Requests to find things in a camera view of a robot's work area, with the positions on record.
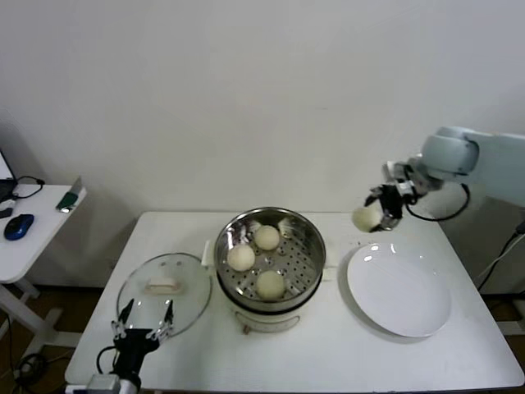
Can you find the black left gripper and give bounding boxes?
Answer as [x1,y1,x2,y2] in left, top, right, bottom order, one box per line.
[110,298,176,377]

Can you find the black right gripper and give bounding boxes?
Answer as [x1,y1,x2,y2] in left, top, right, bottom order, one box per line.
[364,184,411,232]

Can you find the white steamed baozi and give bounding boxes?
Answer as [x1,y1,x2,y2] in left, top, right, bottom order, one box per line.
[352,206,383,231]
[255,270,286,300]
[253,224,281,250]
[227,245,256,272]

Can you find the glass lid with cream handle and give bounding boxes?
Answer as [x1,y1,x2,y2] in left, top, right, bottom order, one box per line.
[116,252,213,338]

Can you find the stainless steel steamer basket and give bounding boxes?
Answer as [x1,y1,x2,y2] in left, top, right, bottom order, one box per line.
[201,207,338,307]

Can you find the white round plate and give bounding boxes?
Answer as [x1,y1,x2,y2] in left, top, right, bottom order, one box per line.
[346,242,453,338]

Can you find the white side table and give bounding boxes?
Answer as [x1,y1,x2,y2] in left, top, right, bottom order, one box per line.
[0,183,89,362]

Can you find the green flat device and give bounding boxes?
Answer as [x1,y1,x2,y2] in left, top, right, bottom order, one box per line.
[56,176,85,213]

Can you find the blue computer mouse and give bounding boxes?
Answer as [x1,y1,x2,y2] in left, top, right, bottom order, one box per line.
[3,213,36,242]

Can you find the laptop computer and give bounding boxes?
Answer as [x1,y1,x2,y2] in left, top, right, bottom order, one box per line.
[0,145,20,204]

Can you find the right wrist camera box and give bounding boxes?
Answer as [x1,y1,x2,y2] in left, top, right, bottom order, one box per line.
[383,159,416,196]

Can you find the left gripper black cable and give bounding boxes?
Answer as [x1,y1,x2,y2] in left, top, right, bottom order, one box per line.
[97,346,120,373]

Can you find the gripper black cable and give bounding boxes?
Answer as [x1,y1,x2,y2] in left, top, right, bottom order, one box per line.
[97,346,120,373]
[405,182,472,222]

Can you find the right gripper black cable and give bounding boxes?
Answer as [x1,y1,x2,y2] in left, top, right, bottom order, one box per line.
[405,182,472,222]

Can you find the black floor cables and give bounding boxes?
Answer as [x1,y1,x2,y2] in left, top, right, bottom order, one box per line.
[11,350,73,389]

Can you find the white power cable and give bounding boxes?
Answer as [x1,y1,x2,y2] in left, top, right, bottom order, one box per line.
[475,233,523,288]

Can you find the black cable on side table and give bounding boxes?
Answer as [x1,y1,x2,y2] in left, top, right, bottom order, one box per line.
[11,175,46,201]

